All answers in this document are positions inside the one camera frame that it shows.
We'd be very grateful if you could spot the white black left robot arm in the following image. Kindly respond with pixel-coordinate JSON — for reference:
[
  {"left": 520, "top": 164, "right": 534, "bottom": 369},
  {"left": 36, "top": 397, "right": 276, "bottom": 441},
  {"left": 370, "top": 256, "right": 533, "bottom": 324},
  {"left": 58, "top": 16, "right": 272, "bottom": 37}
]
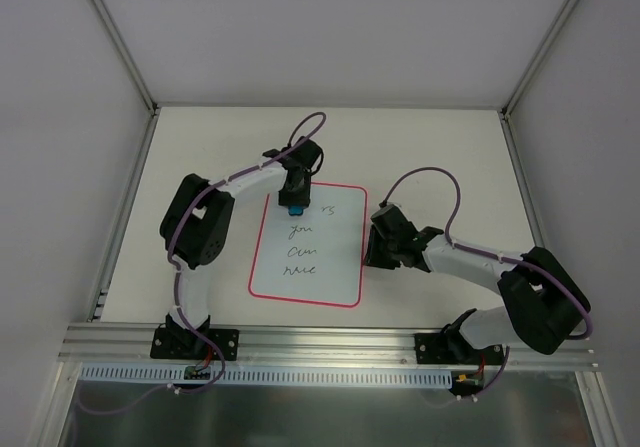
[{"left": 152, "top": 138, "right": 324, "bottom": 359}]

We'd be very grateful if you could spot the aluminium corner post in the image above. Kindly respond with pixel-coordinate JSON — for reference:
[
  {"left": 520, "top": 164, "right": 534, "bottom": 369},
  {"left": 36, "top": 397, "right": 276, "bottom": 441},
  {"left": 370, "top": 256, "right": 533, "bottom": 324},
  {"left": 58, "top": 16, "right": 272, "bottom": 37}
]
[
  {"left": 88, "top": 0, "right": 157, "bottom": 115},
  {"left": 500, "top": 0, "right": 581, "bottom": 118}
]

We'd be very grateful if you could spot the pink framed whiteboard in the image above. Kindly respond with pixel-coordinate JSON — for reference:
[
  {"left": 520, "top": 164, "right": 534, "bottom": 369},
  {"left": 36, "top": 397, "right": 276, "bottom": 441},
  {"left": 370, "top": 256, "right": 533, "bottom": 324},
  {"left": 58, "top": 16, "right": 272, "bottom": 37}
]
[{"left": 248, "top": 182, "right": 368, "bottom": 308}]

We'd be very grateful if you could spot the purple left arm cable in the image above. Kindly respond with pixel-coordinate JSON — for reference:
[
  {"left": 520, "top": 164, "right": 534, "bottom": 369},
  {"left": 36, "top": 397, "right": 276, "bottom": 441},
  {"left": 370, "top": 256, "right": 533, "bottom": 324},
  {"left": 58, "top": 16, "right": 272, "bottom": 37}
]
[{"left": 74, "top": 111, "right": 328, "bottom": 416}]

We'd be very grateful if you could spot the left aluminium corner post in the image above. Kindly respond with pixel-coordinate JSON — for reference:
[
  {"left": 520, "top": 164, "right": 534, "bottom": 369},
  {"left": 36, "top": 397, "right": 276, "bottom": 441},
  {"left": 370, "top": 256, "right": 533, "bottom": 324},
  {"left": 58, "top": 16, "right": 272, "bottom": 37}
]
[{"left": 88, "top": 0, "right": 157, "bottom": 115}]

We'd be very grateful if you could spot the white slotted cable duct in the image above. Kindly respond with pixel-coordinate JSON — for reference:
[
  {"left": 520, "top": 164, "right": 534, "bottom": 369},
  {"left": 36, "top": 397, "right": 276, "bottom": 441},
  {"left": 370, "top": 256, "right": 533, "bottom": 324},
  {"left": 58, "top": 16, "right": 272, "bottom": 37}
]
[{"left": 79, "top": 362, "right": 453, "bottom": 390}]

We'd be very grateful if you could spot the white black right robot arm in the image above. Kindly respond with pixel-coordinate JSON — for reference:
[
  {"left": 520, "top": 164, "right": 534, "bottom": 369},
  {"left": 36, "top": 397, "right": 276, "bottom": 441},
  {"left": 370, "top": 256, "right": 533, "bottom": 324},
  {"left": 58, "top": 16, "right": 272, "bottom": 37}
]
[{"left": 364, "top": 204, "right": 593, "bottom": 364}]

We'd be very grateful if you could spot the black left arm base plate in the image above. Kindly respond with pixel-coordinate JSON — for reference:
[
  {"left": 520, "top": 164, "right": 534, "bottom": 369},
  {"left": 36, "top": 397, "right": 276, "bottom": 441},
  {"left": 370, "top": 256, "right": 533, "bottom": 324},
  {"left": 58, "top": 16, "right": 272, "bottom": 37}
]
[{"left": 149, "top": 324, "right": 240, "bottom": 361}]

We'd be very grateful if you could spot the front aluminium mounting rail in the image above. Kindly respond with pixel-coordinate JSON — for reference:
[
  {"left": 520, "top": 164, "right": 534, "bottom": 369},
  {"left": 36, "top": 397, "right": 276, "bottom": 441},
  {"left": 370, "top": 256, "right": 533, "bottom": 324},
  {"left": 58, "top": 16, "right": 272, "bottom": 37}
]
[{"left": 57, "top": 322, "right": 601, "bottom": 372}]

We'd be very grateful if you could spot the right aluminium corner post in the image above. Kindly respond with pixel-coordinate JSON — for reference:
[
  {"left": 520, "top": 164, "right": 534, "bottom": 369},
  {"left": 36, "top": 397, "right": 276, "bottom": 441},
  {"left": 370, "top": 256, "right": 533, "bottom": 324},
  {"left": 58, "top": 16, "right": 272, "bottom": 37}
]
[{"left": 500, "top": 0, "right": 581, "bottom": 118}]

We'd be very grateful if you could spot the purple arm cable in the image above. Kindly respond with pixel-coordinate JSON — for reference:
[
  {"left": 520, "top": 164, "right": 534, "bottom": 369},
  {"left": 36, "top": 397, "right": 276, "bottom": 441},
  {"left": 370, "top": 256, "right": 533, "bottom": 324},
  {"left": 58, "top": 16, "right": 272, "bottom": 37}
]
[
  {"left": 74, "top": 111, "right": 328, "bottom": 416},
  {"left": 379, "top": 167, "right": 596, "bottom": 403}
]

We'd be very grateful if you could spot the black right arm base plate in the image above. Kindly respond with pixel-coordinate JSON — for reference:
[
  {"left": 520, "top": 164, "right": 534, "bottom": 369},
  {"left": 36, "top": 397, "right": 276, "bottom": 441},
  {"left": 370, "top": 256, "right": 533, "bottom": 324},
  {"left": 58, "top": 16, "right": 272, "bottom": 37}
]
[{"left": 413, "top": 332, "right": 505, "bottom": 366}]

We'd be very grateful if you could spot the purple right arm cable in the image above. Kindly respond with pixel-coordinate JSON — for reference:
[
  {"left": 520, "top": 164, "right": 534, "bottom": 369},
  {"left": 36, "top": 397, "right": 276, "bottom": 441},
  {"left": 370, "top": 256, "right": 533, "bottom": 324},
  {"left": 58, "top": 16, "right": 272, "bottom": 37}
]
[{"left": 379, "top": 167, "right": 596, "bottom": 403}]

